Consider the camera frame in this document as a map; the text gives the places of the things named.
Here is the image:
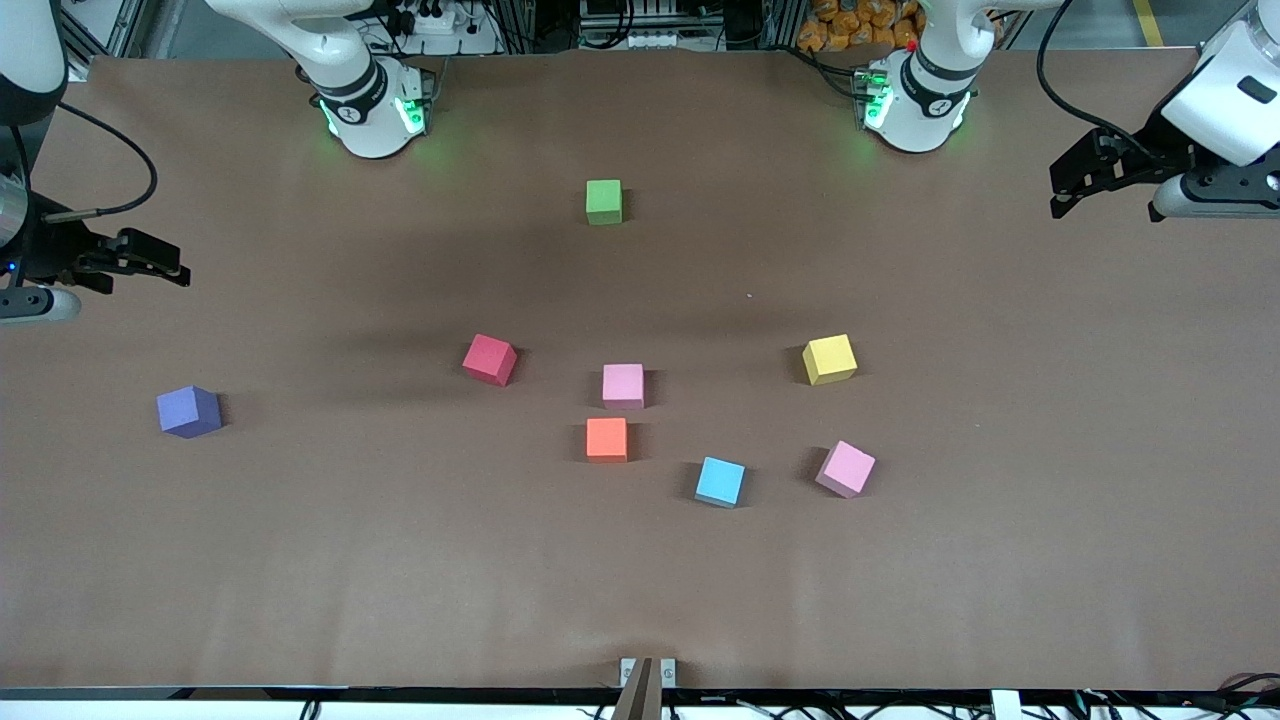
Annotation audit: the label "light blue foam cube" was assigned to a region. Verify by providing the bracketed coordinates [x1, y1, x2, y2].
[695, 456, 747, 509]

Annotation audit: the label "yellow foam cube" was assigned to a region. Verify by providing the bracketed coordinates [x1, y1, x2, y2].
[802, 334, 859, 387]

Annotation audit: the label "pink foam cube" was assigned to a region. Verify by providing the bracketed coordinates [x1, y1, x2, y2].
[815, 440, 877, 499]
[602, 363, 646, 410]

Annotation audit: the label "red foam cube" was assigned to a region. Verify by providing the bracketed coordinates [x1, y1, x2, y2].
[462, 334, 519, 388]

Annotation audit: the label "orange bags pile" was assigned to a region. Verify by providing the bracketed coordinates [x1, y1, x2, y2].
[797, 0, 921, 53]

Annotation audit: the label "brown table cover sheet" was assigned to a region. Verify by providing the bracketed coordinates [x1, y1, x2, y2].
[0, 48, 1280, 693]

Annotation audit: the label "white power strip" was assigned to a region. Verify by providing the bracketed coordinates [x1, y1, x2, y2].
[385, 5, 461, 37]
[578, 28, 693, 51]

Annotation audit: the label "brown pole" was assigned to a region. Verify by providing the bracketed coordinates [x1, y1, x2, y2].
[611, 657, 664, 720]

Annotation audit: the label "aluminium frame profile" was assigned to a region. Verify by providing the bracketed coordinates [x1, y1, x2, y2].
[60, 0, 161, 61]

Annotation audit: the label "purple foam cube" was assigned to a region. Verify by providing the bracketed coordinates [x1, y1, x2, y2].
[156, 385, 223, 440]

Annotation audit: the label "silver metal bracket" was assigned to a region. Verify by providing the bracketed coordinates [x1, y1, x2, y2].
[619, 657, 678, 690]

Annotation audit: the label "tangled black cables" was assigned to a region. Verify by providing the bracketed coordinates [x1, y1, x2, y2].
[1075, 672, 1280, 720]

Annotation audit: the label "orange foam cube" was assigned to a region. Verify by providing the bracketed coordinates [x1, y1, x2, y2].
[586, 417, 629, 463]

